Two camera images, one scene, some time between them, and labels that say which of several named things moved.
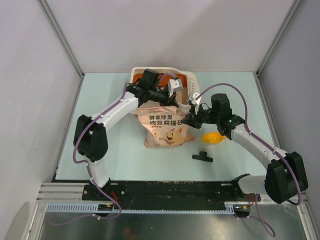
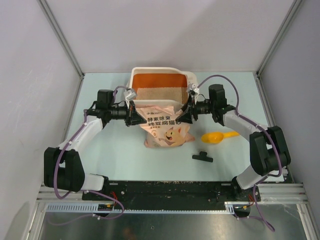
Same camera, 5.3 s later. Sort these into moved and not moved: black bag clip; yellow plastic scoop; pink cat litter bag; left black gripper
Moved: left black gripper
Not moved: pink cat litter bag; black bag clip; yellow plastic scoop
